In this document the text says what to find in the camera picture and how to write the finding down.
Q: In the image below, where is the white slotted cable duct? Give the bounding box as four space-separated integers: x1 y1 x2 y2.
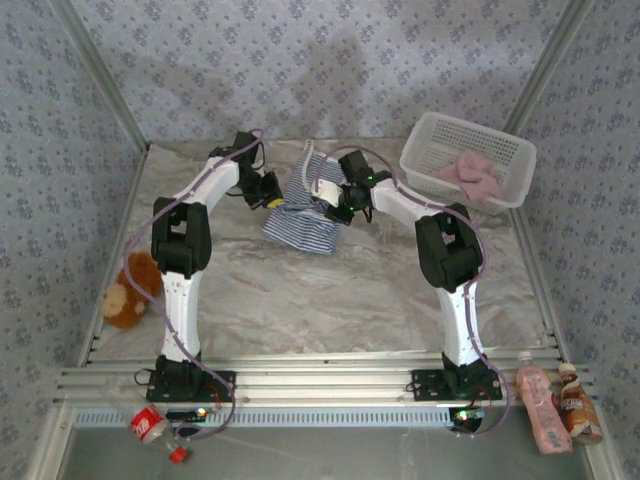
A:
74 405 454 429

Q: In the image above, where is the aluminium side rail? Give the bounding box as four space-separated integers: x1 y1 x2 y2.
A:
77 144 151 369
494 144 571 361

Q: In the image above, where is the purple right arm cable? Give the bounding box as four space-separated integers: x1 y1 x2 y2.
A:
313 144 513 440

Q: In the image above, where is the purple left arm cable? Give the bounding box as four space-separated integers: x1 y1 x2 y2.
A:
123 128 265 442

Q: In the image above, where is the pink drink bottle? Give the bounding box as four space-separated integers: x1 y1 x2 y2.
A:
514 350 574 455

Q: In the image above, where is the brown coffee drink bottle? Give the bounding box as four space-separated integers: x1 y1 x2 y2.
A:
557 362 605 445

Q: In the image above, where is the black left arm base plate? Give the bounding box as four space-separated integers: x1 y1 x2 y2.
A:
145 370 237 403

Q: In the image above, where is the blue white striped tank top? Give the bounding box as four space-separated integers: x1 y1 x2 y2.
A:
262 139 351 256

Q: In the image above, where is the aluminium mounting rail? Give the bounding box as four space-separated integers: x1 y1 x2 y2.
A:
54 349 596 404

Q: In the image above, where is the white perforated plastic basket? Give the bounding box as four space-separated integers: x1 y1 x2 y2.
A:
398 111 538 216

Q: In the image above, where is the clear cola bottle red label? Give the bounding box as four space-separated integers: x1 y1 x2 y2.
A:
128 404 194 465

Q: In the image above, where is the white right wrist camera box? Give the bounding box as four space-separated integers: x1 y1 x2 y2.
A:
310 179 343 204

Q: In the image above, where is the brown plush toy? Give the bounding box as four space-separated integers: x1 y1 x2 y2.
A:
102 251 165 330

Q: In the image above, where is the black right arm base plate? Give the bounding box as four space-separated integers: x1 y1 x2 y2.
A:
410 368 504 402

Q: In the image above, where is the pink ribbed tank top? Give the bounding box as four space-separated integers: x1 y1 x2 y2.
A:
430 151 506 202

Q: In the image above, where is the aluminium corner post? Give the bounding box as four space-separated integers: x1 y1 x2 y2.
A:
49 0 151 154
494 0 596 151

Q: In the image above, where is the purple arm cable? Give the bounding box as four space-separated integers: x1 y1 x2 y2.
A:
123 128 265 442
313 144 513 440

